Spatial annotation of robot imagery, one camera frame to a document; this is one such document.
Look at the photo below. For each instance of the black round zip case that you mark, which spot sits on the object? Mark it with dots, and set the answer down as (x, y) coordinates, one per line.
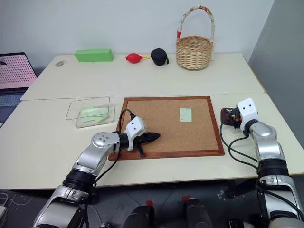
(159, 57)

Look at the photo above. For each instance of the pale green sticky note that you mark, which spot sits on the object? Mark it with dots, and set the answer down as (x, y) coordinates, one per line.
(185, 114)

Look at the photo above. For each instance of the green paper note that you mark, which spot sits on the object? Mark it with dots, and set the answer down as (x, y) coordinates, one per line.
(104, 112)
(88, 112)

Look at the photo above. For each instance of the wood framed cork board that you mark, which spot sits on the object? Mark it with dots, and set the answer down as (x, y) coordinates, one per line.
(166, 123)

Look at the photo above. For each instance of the small dark brown tray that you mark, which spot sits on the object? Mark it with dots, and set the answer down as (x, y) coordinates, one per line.
(224, 116)

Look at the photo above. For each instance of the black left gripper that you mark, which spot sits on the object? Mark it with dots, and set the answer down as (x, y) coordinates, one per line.
(140, 140)

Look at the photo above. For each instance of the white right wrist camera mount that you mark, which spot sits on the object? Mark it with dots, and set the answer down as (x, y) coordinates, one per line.
(248, 111)

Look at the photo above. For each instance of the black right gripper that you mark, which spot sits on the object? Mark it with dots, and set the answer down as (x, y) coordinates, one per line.
(235, 116)

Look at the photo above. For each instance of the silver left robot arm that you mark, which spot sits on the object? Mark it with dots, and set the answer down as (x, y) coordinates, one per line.
(90, 161)

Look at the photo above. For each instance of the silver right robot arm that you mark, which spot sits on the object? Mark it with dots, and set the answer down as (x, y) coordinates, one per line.
(268, 147)

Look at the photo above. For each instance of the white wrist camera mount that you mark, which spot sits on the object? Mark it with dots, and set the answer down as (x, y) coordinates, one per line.
(248, 111)
(135, 127)

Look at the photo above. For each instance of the dark rounded shape red tag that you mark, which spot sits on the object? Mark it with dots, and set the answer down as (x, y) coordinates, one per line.
(140, 217)
(198, 213)

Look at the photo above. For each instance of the grey round table sticker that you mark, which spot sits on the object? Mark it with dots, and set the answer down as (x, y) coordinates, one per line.
(60, 63)

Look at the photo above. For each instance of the green rectangular box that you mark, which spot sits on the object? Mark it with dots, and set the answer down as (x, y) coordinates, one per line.
(93, 55)

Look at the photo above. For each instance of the red rubber air blower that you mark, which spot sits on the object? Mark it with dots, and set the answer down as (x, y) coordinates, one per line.
(131, 58)

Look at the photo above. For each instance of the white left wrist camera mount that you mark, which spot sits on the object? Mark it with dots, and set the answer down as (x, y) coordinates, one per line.
(135, 127)

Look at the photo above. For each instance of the clear plastic box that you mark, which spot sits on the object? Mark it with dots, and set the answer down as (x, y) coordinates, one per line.
(78, 111)

